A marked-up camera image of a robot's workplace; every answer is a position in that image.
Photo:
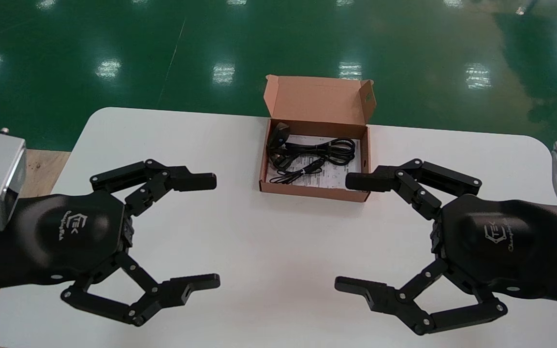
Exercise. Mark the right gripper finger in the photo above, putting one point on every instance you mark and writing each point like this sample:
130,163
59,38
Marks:
370,180

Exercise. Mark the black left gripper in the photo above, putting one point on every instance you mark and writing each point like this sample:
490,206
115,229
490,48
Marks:
56,237

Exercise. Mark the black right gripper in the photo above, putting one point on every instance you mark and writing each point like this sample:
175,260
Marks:
501,241

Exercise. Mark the open brown cardboard box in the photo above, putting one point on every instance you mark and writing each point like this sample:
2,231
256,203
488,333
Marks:
322,101

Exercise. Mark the printed paper sheet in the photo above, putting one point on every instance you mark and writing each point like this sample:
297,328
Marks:
336,176

